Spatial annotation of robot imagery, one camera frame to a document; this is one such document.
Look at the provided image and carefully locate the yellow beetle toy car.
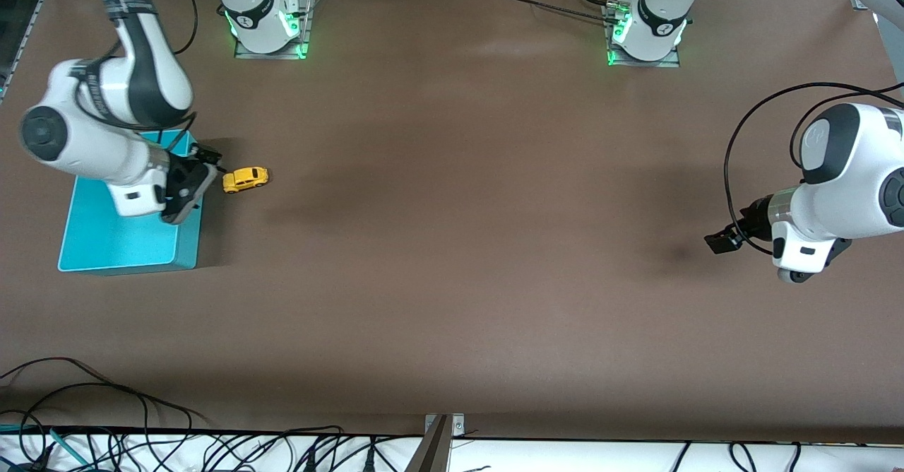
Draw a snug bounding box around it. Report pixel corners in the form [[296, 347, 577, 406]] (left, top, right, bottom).
[[222, 166, 270, 194]]

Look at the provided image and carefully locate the turquoise plastic bin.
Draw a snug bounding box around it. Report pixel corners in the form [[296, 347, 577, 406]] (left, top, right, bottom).
[[58, 130, 203, 276]]

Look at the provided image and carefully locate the white lower shelf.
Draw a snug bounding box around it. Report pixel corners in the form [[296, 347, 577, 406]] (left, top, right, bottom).
[[0, 428, 904, 472]]

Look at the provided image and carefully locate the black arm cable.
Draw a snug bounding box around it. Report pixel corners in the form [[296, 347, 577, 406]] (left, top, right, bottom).
[[169, 0, 200, 56], [723, 82, 904, 255]]

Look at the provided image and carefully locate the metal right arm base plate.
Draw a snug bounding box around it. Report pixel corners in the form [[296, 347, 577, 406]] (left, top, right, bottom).
[[234, 0, 315, 60]]

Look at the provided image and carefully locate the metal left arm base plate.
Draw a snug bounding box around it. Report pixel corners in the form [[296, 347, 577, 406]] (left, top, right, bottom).
[[604, 2, 681, 69]]

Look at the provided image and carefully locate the aluminium frame profile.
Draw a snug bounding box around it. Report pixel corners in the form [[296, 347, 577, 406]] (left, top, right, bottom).
[[0, 0, 68, 98]]

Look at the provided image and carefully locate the long black floor cable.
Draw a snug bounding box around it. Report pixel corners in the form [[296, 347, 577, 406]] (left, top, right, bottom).
[[0, 357, 210, 432]]

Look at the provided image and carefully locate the thin black base cable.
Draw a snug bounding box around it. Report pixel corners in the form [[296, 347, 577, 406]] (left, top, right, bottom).
[[504, 0, 624, 23]]

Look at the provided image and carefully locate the teal cable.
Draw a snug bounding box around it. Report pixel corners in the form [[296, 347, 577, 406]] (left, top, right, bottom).
[[0, 423, 90, 468]]

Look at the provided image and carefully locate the small metal bracket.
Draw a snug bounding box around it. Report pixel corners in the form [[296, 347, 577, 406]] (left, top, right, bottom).
[[424, 413, 466, 438]]

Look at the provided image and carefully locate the grey camera pole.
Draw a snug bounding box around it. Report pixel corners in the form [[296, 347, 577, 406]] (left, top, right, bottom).
[[404, 415, 453, 472]]

